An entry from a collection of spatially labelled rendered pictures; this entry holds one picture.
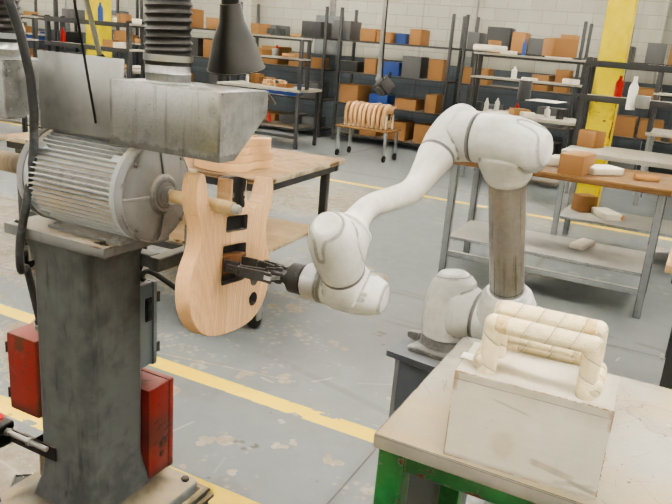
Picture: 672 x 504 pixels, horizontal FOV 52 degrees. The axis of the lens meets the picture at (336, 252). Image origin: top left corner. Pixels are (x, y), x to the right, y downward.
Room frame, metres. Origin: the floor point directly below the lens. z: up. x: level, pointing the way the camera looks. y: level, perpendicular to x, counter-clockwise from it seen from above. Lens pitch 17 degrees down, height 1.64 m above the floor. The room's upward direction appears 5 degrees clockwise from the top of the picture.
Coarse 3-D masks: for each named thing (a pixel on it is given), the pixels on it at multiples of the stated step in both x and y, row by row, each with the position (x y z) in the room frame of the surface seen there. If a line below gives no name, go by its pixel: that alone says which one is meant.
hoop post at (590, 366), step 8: (592, 352) 1.05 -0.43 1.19; (600, 352) 1.05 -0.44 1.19; (584, 360) 1.06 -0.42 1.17; (592, 360) 1.05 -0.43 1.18; (600, 360) 1.05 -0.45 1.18; (584, 368) 1.06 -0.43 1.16; (592, 368) 1.05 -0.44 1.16; (600, 368) 1.06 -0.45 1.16; (584, 376) 1.05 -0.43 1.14; (592, 376) 1.05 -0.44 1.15; (584, 384) 1.05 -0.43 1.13; (592, 384) 1.05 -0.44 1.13; (576, 392) 1.06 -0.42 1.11; (584, 392) 1.05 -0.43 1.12; (584, 400) 1.05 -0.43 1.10; (592, 400) 1.05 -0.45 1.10
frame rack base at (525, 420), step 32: (512, 352) 1.22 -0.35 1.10; (480, 384) 1.11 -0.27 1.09; (512, 384) 1.09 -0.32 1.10; (544, 384) 1.10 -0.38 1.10; (576, 384) 1.11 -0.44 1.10; (608, 384) 1.12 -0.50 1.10; (448, 416) 1.13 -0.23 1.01; (480, 416) 1.11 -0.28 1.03; (512, 416) 1.08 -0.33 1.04; (544, 416) 1.06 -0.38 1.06; (576, 416) 1.04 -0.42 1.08; (608, 416) 1.03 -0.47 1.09; (448, 448) 1.13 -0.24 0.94; (480, 448) 1.10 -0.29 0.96; (512, 448) 1.08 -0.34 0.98; (544, 448) 1.06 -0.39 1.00; (576, 448) 1.04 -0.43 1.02; (544, 480) 1.06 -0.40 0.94; (576, 480) 1.04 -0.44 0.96
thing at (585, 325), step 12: (504, 300) 1.21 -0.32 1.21; (504, 312) 1.19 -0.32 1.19; (516, 312) 1.18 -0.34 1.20; (528, 312) 1.18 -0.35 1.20; (540, 312) 1.17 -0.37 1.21; (552, 312) 1.17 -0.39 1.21; (552, 324) 1.16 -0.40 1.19; (564, 324) 1.15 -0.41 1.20; (576, 324) 1.14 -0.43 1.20; (588, 324) 1.14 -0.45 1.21; (600, 324) 1.13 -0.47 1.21
